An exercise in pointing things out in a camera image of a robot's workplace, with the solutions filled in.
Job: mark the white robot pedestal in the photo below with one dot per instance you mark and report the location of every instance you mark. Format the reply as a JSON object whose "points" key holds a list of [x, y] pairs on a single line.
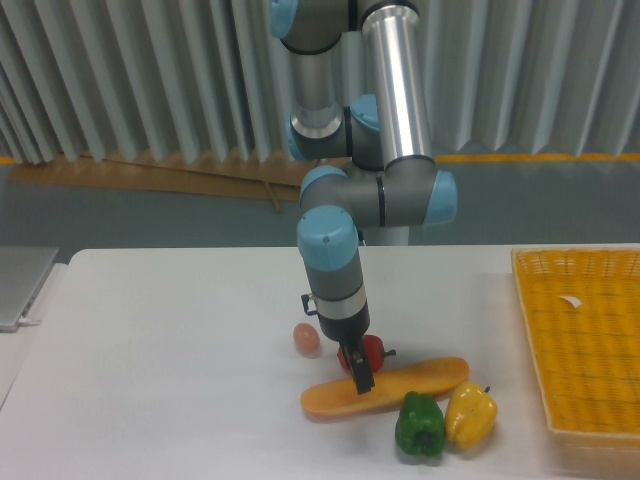
{"points": [[390, 236]]}

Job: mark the green bell pepper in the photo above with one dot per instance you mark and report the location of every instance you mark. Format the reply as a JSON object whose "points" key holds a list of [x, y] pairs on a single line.
{"points": [[420, 427]]}

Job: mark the brown egg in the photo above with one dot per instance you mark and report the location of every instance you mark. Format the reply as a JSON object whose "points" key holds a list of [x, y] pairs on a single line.
{"points": [[306, 338]]}

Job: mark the long orange bread loaf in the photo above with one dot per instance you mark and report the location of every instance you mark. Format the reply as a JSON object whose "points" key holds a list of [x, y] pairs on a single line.
{"points": [[339, 399]]}

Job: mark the silver laptop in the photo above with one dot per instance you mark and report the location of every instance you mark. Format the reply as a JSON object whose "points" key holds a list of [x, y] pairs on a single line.
{"points": [[24, 271]]}

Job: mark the yellow bell pepper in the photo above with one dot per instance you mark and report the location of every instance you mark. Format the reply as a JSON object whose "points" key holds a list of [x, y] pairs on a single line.
{"points": [[470, 415]]}

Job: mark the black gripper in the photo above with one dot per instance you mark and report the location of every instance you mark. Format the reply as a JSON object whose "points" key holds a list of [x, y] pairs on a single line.
{"points": [[343, 331]]}

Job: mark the red bell pepper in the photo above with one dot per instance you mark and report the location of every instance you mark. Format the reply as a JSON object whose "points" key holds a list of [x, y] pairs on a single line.
{"points": [[375, 352]]}

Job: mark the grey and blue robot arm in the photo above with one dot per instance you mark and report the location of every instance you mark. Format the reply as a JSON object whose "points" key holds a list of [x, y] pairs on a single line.
{"points": [[376, 168]]}

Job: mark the white paper scrap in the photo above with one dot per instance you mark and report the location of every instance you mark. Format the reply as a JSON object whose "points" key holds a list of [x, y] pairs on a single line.
{"points": [[571, 300]]}

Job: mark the yellow woven basket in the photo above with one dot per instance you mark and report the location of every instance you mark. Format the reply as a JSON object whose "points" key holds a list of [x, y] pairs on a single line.
{"points": [[586, 360]]}

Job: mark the brown cardboard sheet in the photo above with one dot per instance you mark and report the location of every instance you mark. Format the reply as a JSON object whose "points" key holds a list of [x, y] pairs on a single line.
{"points": [[277, 180]]}

